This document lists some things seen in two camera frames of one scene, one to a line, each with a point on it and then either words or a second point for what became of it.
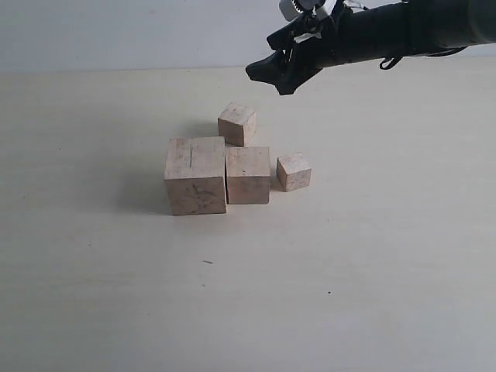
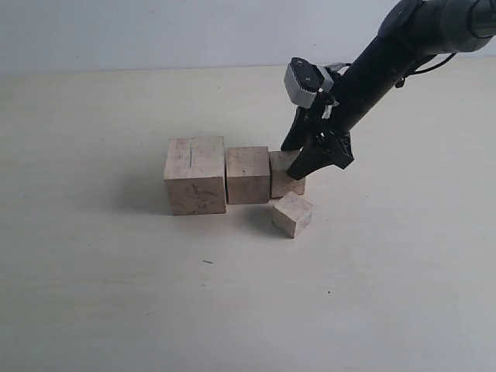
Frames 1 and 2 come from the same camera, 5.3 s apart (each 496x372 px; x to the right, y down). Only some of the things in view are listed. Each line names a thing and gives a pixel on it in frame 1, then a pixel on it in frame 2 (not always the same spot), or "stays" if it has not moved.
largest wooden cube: (194, 174) stays
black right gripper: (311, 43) to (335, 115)
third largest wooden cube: (237, 123) to (281, 180)
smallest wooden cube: (292, 171) to (291, 214)
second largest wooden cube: (248, 174) stays
